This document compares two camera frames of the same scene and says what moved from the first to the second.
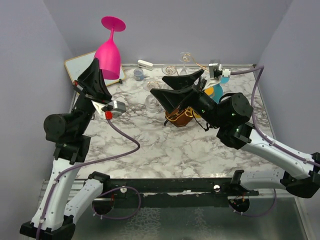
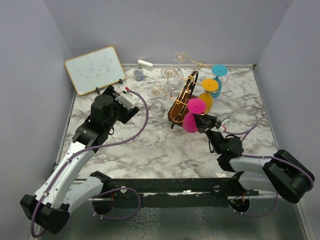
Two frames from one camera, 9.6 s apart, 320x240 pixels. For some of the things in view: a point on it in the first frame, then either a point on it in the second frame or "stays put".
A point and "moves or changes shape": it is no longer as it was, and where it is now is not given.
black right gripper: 174,98 → 205,121
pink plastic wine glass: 108,51 → 196,106
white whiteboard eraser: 145,65 stays put
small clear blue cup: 138,73 stays put
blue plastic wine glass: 218,89 → 218,70
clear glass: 152,103 moves or changes shape
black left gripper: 90,84 → 126,114
